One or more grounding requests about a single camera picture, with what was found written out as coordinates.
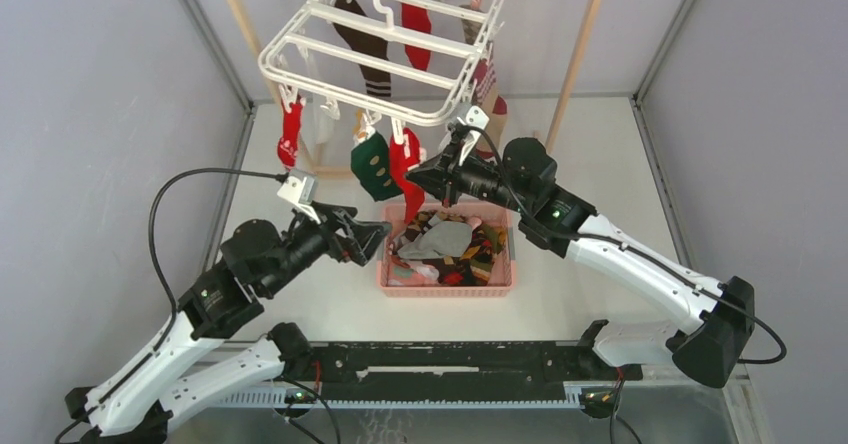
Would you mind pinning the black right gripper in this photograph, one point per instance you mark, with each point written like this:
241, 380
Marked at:
442, 176

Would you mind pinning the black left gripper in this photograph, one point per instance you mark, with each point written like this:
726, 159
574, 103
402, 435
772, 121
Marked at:
365, 235

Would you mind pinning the plain red sock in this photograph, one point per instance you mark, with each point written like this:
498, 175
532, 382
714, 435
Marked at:
402, 158

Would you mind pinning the grey long sock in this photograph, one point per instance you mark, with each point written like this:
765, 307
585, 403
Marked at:
445, 239

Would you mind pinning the green dotted sock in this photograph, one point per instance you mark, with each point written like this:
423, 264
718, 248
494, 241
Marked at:
369, 163

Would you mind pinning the pink patterned sock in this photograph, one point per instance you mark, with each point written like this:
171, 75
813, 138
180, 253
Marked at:
421, 270

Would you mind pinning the red black argyle sock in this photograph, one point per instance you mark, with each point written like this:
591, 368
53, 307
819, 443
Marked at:
472, 269

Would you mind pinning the red white patterned sock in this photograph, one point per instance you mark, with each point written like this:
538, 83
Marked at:
288, 144

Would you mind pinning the wooden hanger stand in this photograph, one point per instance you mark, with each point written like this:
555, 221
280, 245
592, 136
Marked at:
380, 20

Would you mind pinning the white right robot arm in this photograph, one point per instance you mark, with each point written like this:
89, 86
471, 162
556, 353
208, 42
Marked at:
705, 323

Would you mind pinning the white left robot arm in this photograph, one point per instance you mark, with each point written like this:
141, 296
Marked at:
155, 393

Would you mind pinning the white plastic clip hanger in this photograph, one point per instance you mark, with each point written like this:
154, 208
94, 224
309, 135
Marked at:
414, 61

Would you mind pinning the maroon purple striped sock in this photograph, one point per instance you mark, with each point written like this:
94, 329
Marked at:
489, 99

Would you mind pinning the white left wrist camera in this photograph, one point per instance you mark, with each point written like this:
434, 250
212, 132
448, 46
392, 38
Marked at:
298, 189

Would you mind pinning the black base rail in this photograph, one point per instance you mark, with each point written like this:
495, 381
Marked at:
452, 372

